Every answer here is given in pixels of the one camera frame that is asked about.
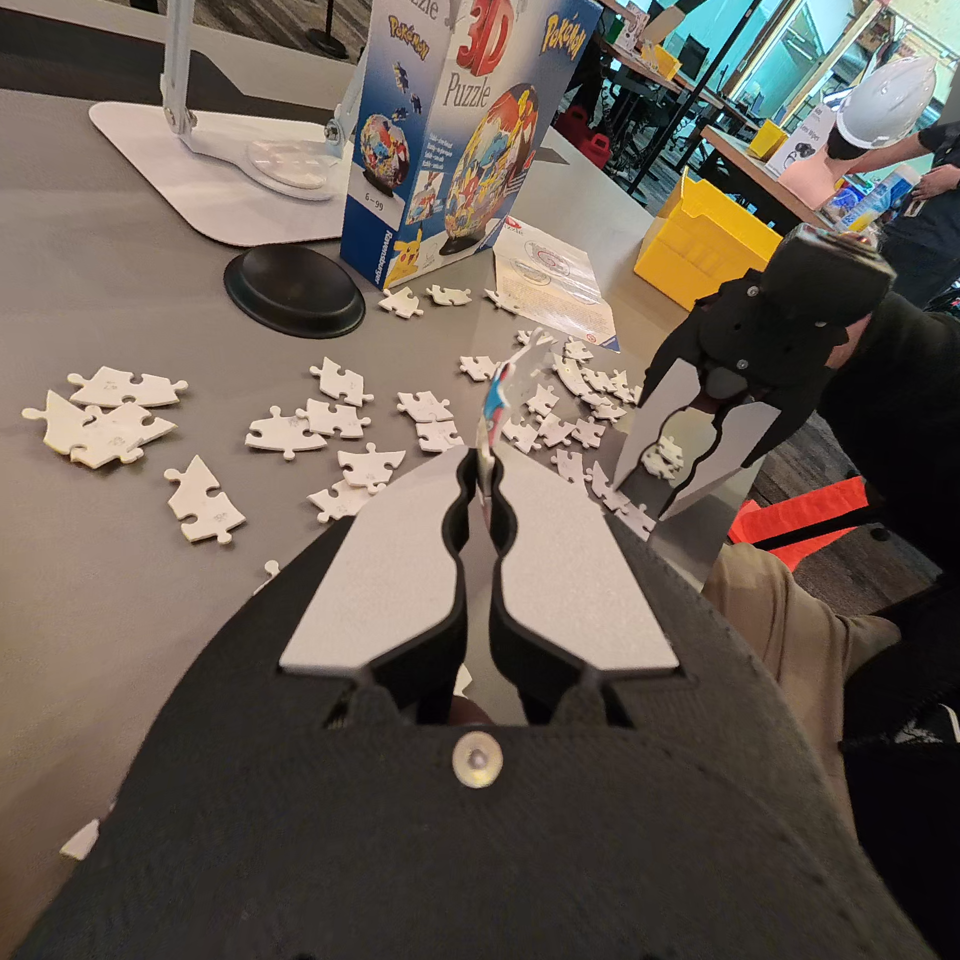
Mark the pink mannequin bust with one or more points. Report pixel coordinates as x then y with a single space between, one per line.
814 184

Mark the person's tan trousers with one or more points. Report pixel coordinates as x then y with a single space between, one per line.
780 622

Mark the small yellow bin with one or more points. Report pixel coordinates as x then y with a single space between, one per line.
766 141

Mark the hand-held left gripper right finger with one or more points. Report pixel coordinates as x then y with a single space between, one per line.
585 585

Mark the person's right forearm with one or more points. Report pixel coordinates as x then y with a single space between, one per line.
900 420

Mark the joined puzzle ball section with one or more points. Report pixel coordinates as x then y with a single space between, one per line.
495 405

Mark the white product box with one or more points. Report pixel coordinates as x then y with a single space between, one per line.
810 139

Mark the blue puzzle box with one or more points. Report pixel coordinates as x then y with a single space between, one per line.
465 150

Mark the red canister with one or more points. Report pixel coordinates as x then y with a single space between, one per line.
604 150
576 127

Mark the white hard hat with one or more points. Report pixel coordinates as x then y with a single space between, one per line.
889 97

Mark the black puzzle ball stand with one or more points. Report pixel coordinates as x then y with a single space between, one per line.
292 292

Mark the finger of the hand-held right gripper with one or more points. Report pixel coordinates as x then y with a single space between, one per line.
664 405
739 435

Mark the black floor stand base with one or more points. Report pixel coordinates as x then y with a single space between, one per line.
328 37

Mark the orange fabric item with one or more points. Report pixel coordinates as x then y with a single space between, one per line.
825 499

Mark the wooden work table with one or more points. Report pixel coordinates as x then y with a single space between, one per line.
735 161

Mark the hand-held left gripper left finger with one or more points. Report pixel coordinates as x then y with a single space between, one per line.
367 585

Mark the white puzzle pieces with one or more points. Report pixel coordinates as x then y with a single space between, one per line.
337 416

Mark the yellow plastic bin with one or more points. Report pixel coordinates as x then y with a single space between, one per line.
697 247

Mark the white desk stand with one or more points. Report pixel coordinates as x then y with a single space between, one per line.
150 150

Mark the blue white canister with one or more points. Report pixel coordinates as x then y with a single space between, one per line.
877 199

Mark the printed instruction sheet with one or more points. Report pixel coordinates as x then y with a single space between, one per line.
555 285

